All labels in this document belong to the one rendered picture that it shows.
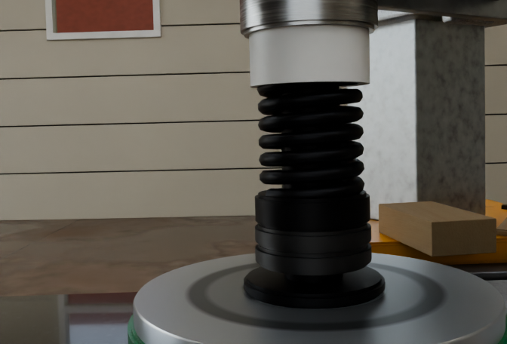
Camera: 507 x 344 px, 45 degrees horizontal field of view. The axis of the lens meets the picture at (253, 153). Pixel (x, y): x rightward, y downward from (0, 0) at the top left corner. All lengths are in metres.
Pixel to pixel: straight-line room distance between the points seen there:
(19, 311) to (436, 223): 0.57
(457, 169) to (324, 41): 0.88
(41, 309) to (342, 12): 0.37
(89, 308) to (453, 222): 0.54
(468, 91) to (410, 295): 0.88
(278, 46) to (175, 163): 6.07
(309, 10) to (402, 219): 0.69
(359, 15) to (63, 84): 6.38
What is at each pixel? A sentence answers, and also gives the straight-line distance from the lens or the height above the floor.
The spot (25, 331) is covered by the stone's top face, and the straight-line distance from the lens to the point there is 0.52.
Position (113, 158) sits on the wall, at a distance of 6.52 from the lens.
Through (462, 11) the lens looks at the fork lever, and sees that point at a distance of 0.51.
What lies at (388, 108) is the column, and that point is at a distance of 1.16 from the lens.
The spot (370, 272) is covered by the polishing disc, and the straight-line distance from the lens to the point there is 0.38.
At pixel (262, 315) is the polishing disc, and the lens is 0.32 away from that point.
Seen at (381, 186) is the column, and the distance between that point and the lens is 1.18.
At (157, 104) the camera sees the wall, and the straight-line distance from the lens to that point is 6.41.
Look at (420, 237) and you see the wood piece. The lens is 0.93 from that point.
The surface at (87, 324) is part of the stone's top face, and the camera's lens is 0.52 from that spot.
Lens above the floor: 0.98
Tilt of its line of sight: 3 degrees down
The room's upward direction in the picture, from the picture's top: 1 degrees counter-clockwise
